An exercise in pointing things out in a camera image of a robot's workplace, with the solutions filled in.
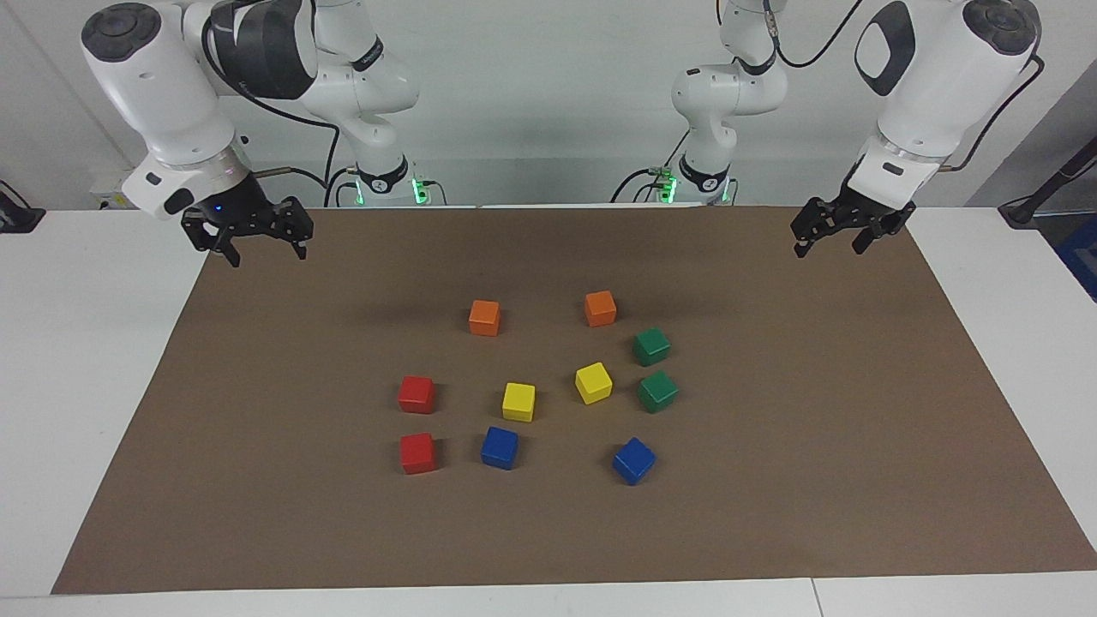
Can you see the white electrical box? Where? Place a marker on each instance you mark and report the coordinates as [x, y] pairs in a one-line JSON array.
[[107, 190]]

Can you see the orange wooden cube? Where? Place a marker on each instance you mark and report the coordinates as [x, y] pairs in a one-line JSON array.
[[484, 318], [600, 309]]

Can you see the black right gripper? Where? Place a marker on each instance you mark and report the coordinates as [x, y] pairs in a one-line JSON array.
[[248, 214]]

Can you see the blue crate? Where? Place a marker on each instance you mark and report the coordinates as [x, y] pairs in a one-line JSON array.
[[1082, 257]]

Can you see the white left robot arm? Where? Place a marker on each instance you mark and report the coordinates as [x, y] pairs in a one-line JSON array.
[[934, 94]]

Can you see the blue wooden cube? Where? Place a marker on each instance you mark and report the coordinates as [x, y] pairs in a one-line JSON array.
[[500, 448], [634, 461]]

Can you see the yellow wooden cube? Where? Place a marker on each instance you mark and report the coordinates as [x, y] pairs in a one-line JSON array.
[[518, 402], [593, 383]]

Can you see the black stand pole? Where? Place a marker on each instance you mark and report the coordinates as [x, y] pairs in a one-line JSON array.
[[1024, 210]]

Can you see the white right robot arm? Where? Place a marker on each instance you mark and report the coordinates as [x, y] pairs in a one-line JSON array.
[[163, 94]]

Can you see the red wooden cube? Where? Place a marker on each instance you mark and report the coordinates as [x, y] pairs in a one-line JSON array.
[[418, 453], [416, 395]]

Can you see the black clamp base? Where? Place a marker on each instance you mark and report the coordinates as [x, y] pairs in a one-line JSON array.
[[17, 218]]

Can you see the green wooden cube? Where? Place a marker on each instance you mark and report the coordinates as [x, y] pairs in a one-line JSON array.
[[657, 392], [651, 347]]

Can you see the brown table mat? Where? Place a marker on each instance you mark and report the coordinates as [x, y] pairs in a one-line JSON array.
[[771, 446]]

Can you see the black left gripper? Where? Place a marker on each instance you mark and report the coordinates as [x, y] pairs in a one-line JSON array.
[[844, 214]]

